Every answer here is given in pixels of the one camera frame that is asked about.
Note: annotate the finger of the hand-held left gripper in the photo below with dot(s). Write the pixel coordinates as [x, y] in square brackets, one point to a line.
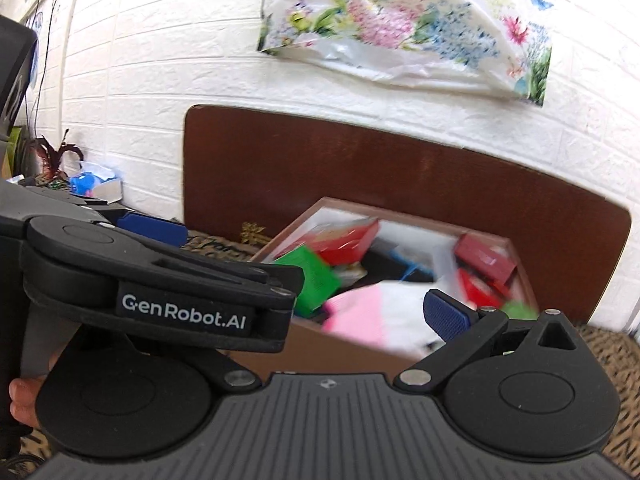
[210, 267]
[152, 230]

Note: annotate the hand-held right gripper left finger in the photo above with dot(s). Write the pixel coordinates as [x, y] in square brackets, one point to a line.
[239, 377]

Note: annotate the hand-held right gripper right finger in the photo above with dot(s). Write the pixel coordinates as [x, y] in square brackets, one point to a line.
[450, 316]

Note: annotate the brown cardboard box container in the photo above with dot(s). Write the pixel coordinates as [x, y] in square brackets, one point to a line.
[320, 350]

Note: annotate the green rectangular box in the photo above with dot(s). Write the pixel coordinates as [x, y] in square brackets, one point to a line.
[315, 285]

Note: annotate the white box with blue items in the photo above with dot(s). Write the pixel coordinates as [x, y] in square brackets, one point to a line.
[95, 182]

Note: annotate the person's left hand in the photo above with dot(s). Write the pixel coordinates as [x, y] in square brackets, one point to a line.
[25, 402]

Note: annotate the bright red small box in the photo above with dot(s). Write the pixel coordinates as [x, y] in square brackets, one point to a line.
[475, 290]

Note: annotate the dark red small box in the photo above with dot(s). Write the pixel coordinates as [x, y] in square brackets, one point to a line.
[485, 255]

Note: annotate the dark red potted plant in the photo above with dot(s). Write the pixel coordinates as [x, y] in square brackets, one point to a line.
[52, 152]

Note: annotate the red patterned flat box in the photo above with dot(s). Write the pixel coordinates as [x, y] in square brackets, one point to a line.
[345, 242]

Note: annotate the brown wooden headboard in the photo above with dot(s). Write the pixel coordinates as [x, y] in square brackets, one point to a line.
[310, 160]

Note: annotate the brown patterned blanket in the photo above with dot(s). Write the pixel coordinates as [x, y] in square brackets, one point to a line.
[615, 360]

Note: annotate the black monitor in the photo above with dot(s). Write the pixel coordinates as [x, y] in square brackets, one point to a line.
[15, 75]

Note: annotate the floral plastic bag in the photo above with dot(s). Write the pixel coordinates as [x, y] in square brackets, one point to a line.
[400, 25]

